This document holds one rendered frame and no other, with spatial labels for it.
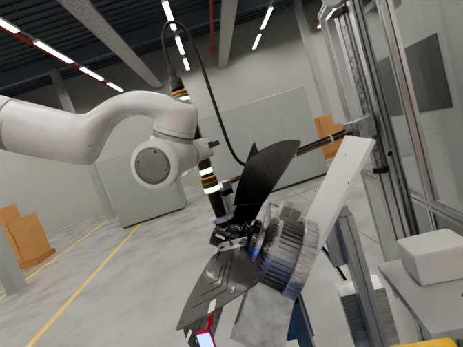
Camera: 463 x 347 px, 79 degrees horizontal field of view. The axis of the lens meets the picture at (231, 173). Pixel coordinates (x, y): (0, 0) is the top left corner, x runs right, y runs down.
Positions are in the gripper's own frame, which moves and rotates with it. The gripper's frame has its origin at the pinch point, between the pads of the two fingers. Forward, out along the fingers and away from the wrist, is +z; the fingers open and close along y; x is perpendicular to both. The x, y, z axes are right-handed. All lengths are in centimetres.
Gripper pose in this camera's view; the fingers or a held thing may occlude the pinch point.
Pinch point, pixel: (198, 148)
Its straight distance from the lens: 77.7
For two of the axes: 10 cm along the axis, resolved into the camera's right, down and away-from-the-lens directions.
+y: 9.4, -2.9, -1.7
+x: -3.1, -9.4, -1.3
